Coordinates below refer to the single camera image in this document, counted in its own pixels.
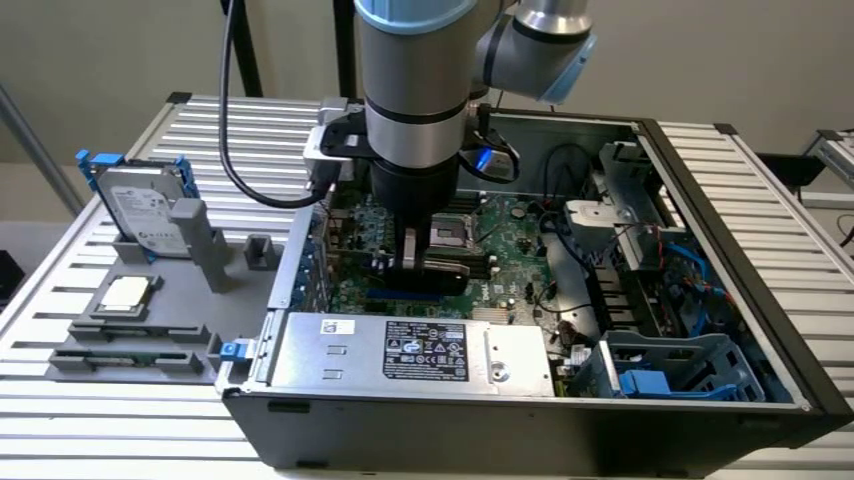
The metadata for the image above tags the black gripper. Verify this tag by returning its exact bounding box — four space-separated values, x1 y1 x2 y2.
369 156 461 275

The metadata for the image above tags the CPU socket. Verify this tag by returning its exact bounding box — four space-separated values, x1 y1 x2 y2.
428 213 479 252

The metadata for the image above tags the blue expansion slot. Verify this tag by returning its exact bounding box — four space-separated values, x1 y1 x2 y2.
368 287 443 305

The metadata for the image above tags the green motherboard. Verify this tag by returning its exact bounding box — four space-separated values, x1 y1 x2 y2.
323 187 596 332

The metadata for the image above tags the black stand pole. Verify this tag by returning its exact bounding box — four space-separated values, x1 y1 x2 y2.
228 0 265 98
332 0 360 99

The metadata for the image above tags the metal drive cage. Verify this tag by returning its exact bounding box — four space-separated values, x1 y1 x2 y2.
562 141 690 274

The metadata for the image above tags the silver power supply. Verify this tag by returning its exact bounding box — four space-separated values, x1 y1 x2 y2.
264 311 559 399

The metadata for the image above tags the grey parts rack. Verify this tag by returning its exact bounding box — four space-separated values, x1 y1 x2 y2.
48 198 289 387

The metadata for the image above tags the silver hard disk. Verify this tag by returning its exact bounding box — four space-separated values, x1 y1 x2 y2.
89 166 193 259

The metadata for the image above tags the blue case latch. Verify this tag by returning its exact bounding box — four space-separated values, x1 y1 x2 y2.
217 338 257 361

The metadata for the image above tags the blue disk caddy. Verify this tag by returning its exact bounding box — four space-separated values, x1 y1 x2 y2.
73 149 203 262

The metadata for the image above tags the silver CPU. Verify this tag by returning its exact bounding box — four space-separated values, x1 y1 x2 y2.
97 276 152 314

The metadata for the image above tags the black open PC case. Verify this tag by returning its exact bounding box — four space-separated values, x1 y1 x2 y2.
219 106 854 474

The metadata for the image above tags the grey disk bay cage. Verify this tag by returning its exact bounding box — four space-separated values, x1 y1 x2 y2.
571 329 763 402

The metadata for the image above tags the green RAM stick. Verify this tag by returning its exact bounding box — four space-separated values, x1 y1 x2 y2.
55 352 189 367

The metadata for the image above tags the grey metal pole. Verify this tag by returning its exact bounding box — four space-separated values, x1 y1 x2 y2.
0 81 83 219

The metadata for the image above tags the black box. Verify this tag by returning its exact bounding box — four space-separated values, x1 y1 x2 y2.
0 249 28 302

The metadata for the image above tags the black wrist camera, blue light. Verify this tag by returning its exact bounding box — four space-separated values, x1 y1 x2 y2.
463 101 524 183

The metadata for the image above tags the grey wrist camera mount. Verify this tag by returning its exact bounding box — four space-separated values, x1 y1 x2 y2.
301 96 371 177

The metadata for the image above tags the black looped wire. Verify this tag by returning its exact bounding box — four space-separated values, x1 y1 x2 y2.
542 143 594 202

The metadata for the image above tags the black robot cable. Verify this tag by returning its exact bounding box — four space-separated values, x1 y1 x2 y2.
217 0 336 209

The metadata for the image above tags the blue wire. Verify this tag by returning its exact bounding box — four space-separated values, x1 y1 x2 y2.
656 238 736 307

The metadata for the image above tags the blue disk bay bracket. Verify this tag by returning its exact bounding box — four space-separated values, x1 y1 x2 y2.
618 369 672 399

